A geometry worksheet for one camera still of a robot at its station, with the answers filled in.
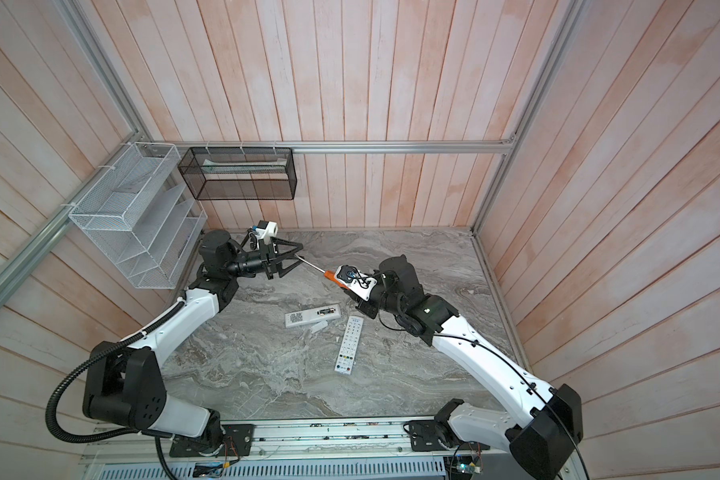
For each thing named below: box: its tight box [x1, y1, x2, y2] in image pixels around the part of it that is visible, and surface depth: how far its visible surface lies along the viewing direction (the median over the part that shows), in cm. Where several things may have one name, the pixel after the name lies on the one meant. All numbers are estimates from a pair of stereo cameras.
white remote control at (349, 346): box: [334, 316, 364, 375], surface depth 90 cm
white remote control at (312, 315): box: [284, 304, 341, 328], surface depth 97 cm
